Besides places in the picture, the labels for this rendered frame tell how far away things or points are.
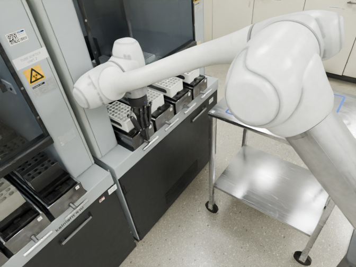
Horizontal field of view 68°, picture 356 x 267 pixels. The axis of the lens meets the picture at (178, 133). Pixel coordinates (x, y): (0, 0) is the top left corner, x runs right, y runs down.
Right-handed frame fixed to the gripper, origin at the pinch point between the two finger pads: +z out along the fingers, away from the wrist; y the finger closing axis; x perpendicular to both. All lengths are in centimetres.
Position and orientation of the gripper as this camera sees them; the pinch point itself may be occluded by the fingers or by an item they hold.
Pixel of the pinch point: (145, 133)
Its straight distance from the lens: 116.4
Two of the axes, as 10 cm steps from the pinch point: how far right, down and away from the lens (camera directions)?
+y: -6.0, 5.6, -5.7
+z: 0.8, 7.5, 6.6
